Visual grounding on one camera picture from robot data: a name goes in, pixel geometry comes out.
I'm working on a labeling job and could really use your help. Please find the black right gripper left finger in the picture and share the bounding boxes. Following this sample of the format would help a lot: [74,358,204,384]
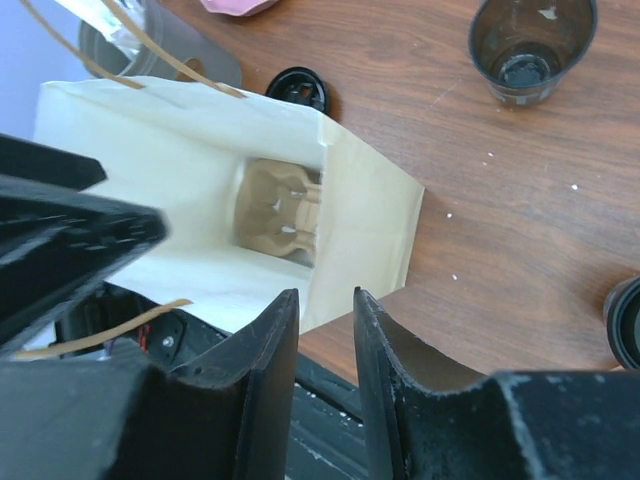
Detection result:
[1,289,299,479]

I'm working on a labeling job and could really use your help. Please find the yellow paper bag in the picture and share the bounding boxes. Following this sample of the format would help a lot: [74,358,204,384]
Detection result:
[12,0,426,361]

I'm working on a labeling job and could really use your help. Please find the white wrapped straws bundle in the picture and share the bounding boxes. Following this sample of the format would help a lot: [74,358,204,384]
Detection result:
[56,0,141,60]

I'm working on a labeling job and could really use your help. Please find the grey straw holder cup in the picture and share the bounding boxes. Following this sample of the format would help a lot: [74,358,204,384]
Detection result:
[78,0,245,94]

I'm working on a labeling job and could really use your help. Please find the brown pulp cup carrier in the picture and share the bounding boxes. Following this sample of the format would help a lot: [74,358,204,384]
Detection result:
[233,159,322,260]

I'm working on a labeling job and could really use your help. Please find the black takeout coffee cup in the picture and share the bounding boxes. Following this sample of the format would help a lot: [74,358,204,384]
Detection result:
[602,277,640,371]

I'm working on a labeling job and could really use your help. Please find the pink polka dot plate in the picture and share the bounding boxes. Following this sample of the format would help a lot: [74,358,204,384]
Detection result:
[200,0,278,17]

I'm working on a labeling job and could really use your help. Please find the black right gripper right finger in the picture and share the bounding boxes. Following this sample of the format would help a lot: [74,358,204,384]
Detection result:
[353,288,639,479]

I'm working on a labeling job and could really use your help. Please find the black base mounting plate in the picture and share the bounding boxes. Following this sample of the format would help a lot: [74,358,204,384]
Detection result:
[286,354,369,480]

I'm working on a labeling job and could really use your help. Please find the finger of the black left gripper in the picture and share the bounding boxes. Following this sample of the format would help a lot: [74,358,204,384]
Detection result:
[0,134,107,191]
[1,176,168,345]

